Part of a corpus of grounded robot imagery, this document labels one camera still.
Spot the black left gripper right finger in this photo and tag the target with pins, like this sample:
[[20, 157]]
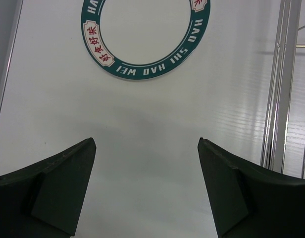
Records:
[[250, 201]]

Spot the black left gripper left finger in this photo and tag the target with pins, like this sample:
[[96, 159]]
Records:
[[45, 199]]

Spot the metal wire dish rack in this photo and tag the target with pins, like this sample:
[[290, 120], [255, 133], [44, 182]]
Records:
[[281, 83]]

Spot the green rimmed white plate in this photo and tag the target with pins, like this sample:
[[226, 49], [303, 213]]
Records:
[[104, 58]]

